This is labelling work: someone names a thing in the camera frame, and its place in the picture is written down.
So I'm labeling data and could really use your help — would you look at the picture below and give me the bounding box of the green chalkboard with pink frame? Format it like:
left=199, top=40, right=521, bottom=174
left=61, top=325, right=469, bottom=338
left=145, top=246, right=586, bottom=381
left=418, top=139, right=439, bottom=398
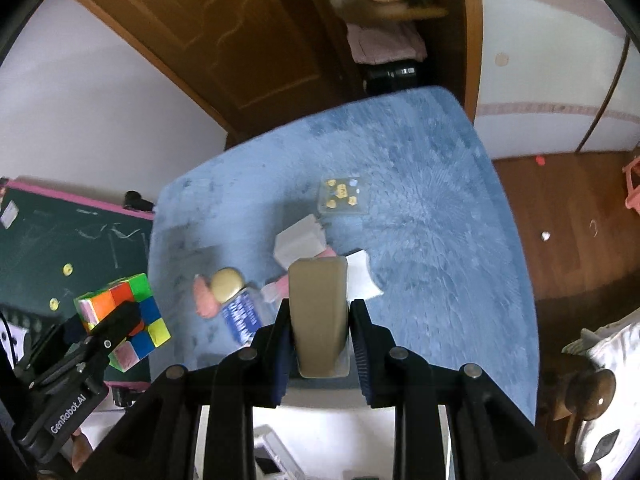
left=0, top=177, right=156, bottom=393

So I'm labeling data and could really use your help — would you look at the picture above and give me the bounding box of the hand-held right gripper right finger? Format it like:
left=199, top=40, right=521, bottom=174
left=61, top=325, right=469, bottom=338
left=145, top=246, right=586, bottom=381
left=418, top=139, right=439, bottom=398
left=349, top=299, right=582, bottom=480

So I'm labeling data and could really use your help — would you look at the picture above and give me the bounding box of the clear box with yellow pieces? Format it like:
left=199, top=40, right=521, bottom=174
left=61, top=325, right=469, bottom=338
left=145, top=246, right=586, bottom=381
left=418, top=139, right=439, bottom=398
left=317, top=176, right=371, bottom=217

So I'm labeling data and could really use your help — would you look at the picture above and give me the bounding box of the white electronic device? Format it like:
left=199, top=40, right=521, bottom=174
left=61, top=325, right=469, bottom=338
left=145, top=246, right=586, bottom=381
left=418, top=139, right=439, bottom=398
left=252, top=424, right=307, bottom=480

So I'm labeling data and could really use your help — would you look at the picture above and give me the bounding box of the pink soft toy piece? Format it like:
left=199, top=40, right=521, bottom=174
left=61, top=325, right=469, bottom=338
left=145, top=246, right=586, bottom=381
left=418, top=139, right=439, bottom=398
left=193, top=274, right=223, bottom=318

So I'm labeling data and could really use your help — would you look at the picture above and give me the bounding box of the blue fluffy blanket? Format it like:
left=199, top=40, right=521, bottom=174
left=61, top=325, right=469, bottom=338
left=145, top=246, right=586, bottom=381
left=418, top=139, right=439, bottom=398
left=148, top=86, right=541, bottom=428

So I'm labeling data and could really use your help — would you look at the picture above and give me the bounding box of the brown wooden door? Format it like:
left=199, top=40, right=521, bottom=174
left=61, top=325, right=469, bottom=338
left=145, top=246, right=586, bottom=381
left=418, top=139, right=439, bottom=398
left=60, top=0, right=353, bottom=150

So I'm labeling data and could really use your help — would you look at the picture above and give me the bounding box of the wooden bedpost knob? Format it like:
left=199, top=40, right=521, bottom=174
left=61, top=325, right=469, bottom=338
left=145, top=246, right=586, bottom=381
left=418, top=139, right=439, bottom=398
left=565, top=369, right=617, bottom=421

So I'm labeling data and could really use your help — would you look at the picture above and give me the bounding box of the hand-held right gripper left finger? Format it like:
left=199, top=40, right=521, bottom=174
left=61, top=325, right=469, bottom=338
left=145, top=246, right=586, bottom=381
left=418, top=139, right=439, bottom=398
left=90, top=299, right=297, bottom=480

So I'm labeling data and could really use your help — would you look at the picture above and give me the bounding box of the multicoloured puzzle cube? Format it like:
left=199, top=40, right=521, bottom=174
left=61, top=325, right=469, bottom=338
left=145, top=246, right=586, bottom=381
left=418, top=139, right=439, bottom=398
left=73, top=273, right=171, bottom=373

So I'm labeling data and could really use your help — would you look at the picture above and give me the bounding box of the white card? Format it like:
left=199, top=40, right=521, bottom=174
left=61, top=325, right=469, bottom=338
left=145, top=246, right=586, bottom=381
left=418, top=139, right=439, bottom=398
left=345, top=249, right=385, bottom=302

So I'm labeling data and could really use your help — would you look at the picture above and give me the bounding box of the white bedding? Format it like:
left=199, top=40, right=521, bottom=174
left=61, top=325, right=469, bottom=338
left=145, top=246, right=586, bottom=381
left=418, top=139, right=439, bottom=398
left=562, top=310, right=640, bottom=480

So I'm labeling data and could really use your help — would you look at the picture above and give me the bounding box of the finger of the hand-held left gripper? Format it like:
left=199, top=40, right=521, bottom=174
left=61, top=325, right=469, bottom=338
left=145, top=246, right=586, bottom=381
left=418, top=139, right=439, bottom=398
left=91, top=301, right=143, bottom=357

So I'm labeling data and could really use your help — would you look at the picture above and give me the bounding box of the grey white small box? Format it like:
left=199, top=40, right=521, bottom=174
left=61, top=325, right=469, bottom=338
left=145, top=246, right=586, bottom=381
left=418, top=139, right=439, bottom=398
left=273, top=214, right=326, bottom=271

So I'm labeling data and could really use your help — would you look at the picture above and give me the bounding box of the white wardrobe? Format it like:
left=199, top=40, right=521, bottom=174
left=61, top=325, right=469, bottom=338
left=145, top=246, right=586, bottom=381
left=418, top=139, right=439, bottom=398
left=472, top=0, right=640, bottom=161

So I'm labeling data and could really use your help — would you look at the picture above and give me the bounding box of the black clip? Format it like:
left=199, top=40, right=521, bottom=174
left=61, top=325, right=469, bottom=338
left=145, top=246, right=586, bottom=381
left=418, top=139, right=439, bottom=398
left=123, top=190, right=155, bottom=212
left=111, top=384, right=147, bottom=409

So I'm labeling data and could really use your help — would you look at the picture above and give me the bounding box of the gold round tin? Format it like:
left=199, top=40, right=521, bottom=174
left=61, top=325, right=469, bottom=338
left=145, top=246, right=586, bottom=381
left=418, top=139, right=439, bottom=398
left=210, top=267, right=246, bottom=305

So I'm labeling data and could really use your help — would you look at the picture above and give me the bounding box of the wooden shelf unit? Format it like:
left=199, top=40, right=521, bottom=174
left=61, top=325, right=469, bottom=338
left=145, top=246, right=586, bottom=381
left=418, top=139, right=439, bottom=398
left=300, top=0, right=483, bottom=126

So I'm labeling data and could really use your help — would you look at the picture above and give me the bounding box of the black box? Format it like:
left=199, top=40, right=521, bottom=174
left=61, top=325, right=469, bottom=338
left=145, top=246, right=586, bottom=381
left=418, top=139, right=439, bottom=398
left=362, top=60, right=422, bottom=97

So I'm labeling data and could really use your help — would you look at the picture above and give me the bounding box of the pink folded cloth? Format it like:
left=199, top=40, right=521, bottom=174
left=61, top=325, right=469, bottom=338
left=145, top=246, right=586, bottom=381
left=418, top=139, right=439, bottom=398
left=346, top=20, right=428, bottom=65

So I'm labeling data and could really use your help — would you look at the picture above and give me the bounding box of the pink plastic stool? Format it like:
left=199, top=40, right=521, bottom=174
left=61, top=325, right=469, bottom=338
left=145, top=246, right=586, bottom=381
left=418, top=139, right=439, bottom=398
left=622, top=155, right=640, bottom=211

